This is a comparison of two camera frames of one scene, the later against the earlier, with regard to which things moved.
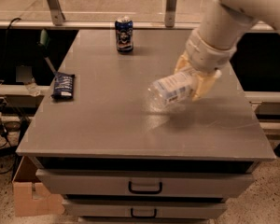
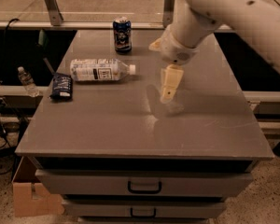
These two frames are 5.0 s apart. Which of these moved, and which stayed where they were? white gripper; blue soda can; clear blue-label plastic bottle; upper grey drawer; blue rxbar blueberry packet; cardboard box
Moved: clear blue-label plastic bottle; white gripper
Stayed: cardboard box; upper grey drawer; blue rxbar blueberry packet; blue soda can
